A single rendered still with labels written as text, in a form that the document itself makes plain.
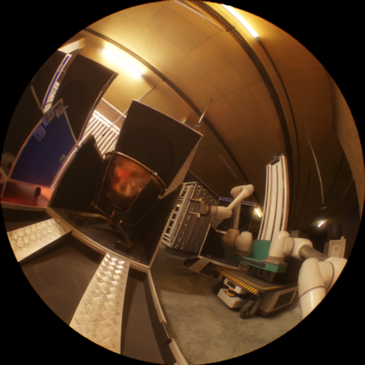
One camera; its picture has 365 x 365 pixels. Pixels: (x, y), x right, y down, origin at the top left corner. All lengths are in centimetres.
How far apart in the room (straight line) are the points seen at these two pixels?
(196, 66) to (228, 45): 82
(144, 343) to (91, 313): 24
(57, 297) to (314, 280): 94
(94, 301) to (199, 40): 324
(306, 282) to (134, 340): 66
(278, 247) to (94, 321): 115
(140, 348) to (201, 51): 330
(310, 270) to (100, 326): 77
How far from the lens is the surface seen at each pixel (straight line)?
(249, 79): 276
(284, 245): 108
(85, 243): 106
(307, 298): 51
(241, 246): 138
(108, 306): 67
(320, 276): 55
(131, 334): 67
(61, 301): 69
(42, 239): 89
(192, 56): 283
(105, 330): 61
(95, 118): 340
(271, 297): 119
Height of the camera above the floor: 56
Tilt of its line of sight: 22 degrees up
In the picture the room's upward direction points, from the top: 23 degrees clockwise
